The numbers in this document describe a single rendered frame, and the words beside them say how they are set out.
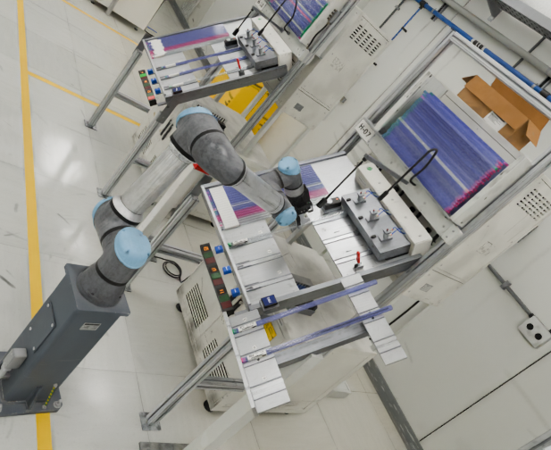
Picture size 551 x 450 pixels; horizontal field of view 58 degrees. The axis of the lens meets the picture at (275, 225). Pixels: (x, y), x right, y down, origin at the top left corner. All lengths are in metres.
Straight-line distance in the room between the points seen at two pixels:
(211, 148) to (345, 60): 1.84
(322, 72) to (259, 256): 1.47
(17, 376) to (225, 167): 1.02
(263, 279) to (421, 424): 2.00
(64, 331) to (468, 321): 2.54
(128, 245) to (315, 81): 1.89
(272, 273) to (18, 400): 0.99
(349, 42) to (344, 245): 1.44
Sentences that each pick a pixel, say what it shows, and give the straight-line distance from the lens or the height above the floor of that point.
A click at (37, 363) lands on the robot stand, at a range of 1.84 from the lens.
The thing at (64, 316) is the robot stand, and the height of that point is 0.46.
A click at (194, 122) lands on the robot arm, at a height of 1.16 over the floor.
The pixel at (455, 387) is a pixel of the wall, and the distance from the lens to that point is 3.49.
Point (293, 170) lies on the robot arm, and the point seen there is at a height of 1.15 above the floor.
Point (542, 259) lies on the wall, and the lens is 3.41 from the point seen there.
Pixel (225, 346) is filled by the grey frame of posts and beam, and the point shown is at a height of 0.54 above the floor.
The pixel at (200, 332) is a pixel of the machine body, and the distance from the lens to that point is 2.51.
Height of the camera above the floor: 1.65
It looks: 22 degrees down
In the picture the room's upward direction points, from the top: 44 degrees clockwise
